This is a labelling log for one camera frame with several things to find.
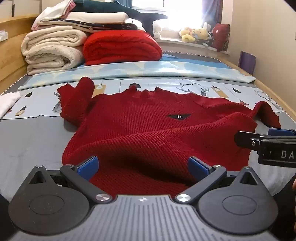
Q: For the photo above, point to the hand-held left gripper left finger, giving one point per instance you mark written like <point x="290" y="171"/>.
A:
<point x="88" y="165"/>

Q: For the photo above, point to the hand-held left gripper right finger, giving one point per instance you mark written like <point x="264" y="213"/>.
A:
<point x="197" y="165"/>

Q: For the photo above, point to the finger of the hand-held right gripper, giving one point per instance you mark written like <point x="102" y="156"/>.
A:
<point x="281" y="132"/>
<point x="245" y="139"/>

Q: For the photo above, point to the red knit sweater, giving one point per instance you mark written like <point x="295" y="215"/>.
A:
<point x="138" y="129"/>

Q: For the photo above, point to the person's dark clothing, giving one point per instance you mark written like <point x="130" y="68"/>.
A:
<point x="285" y="208"/>

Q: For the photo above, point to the purple box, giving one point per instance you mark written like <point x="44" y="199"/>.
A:
<point x="247" y="62"/>

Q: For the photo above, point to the plain blue sheet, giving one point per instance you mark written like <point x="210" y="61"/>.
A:
<point x="203" y="64"/>

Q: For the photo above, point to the small white cloth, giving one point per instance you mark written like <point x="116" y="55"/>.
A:
<point x="8" y="103"/>

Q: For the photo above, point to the dark red cushion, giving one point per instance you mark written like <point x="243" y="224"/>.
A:
<point x="220" y="37"/>

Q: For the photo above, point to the light blue patterned blanket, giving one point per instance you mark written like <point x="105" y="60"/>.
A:
<point x="138" y="69"/>

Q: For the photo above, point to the yellow bear plush toy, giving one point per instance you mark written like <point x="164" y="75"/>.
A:
<point x="201" y="33"/>

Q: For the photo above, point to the cream folded quilt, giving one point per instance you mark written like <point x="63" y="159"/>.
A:
<point x="50" y="53"/>

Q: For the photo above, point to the pale yellow plush toy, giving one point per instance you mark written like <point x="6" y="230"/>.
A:
<point x="186" y="34"/>

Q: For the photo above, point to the red folded blanket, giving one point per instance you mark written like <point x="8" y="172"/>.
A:
<point x="120" y="48"/>

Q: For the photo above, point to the purple blue curtain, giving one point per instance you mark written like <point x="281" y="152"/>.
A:
<point x="211" y="11"/>

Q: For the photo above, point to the white plush toy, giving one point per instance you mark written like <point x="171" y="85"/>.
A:
<point x="157" y="29"/>

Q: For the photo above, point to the window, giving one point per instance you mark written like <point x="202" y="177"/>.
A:
<point x="180" y="14"/>

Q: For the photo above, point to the white folded blanket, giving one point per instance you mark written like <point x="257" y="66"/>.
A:
<point x="92" y="17"/>

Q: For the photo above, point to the pink folded cloth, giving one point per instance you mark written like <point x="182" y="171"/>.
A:
<point x="34" y="26"/>

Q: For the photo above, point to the clear plastic bag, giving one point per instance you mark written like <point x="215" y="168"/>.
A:
<point x="3" y="36"/>

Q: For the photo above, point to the white folded cloth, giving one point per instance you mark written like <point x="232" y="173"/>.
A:
<point x="55" y="11"/>

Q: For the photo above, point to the beige cabinet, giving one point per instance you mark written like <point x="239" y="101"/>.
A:
<point x="13" y="7"/>

